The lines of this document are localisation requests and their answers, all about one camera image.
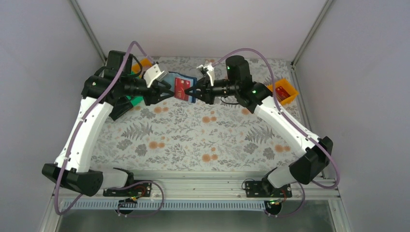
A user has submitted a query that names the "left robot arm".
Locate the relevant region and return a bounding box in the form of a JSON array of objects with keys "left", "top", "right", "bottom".
[{"left": 42, "top": 51, "right": 174, "bottom": 196}]

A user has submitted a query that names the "green plastic bin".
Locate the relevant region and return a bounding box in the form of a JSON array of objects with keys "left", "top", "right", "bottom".
[{"left": 126, "top": 96, "right": 144, "bottom": 106}]

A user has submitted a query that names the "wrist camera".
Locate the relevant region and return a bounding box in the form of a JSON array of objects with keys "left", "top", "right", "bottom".
[
  {"left": 143, "top": 63, "right": 169, "bottom": 88},
  {"left": 196, "top": 62, "right": 215, "bottom": 87}
]

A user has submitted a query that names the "orange plastic bin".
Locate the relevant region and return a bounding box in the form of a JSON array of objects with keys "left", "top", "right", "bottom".
[
  {"left": 267, "top": 79, "right": 299, "bottom": 105},
  {"left": 131, "top": 58, "right": 153, "bottom": 77}
]

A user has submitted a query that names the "red card in right bin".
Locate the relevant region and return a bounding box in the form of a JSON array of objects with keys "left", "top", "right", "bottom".
[{"left": 275, "top": 87, "right": 291, "bottom": 101}]

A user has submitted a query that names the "blue leather card holder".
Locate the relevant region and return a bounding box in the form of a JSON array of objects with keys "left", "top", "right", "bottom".
[{"left": 162, "top": 72, "right": 197, "bottom": 103}]

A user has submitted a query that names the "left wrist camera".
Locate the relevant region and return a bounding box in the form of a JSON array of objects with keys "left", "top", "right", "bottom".
[{"left": 143, "top": 63, "right": 169, "bottom": 88}]

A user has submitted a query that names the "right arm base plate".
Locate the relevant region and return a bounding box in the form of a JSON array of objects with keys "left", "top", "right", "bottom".
[{"left": 241, "top": 179, "right": 293, "bottom": 198}]

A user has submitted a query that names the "orange plastic bin left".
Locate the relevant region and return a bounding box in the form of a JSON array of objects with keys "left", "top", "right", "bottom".
[{"left": 131, "top": 58, "right": 153, "bottom": 77}]

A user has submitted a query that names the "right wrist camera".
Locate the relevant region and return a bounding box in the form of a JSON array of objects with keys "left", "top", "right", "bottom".
[{"left": 196, "top": 62, "right": 215, "bottom": 87}]

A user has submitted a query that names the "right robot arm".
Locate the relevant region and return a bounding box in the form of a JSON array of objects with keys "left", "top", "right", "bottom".
[{"left": 185, "top": 55, "right": 333, "bottom": 188}]

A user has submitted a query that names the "orange plastic bin right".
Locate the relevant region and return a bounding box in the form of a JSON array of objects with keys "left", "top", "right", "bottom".
[{"left": 267, "top": 79, "right": 299, "bottom": 105}]

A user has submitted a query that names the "black plastic bin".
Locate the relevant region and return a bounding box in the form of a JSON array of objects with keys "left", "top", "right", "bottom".
[{"left": 109, "top": 97, "right": 133, "bottom": 121}]

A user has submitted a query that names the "aluminium rail frame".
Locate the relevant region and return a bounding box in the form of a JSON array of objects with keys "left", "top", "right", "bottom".
[{"left": 53, "top": 171, "right": 341, "bottom": 201}]

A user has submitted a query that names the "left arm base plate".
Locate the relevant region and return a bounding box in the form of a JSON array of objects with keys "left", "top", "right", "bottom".
[{"left": 103, "top": 180, "right": 152, "bottom": 198}]

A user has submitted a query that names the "red VIP card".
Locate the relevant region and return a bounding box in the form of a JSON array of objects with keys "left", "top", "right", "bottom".
[{"left": 174, "top": 77, "right": 191, "bottom": 101}]

